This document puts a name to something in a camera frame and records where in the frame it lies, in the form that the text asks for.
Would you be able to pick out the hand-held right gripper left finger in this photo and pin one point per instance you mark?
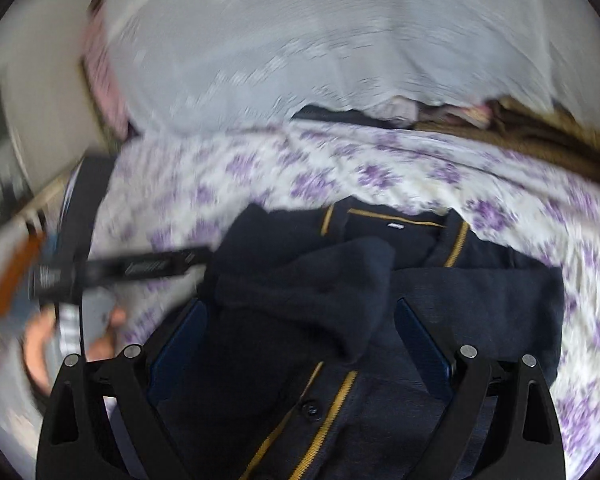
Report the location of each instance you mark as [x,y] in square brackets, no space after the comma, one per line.
[177,350]

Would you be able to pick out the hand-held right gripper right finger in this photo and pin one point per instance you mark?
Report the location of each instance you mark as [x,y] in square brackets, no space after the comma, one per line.
[422,345]

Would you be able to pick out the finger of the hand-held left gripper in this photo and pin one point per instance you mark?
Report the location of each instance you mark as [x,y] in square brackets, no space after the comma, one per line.
[145,264]

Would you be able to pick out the navy knit cardigan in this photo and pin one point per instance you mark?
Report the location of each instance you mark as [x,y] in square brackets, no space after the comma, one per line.
[290,300]

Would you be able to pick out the person's left hand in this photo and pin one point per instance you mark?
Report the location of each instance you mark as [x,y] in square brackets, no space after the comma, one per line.
[107,332]

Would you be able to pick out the white framed glass panel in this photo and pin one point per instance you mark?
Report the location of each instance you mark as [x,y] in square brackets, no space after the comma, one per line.
[0,160]

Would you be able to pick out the purple floral bedsheet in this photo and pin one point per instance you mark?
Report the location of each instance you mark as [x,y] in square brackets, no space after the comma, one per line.
[380,175]

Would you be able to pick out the pink floral blanket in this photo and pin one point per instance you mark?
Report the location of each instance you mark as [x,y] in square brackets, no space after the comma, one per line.
[105,80]

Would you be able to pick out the pale grey cloth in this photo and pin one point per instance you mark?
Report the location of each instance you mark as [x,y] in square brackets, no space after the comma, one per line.
[392,112]

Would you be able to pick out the pink cloth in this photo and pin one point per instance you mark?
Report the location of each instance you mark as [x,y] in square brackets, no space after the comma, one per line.
[475,116]

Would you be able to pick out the brown woven blanket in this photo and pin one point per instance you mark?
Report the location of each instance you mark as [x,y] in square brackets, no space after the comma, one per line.
[540,140]

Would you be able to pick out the dark cloth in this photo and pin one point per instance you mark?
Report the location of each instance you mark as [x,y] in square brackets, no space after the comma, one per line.
[330,115]

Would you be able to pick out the white lace cover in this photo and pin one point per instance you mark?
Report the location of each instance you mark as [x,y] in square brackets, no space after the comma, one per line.
[305,35]

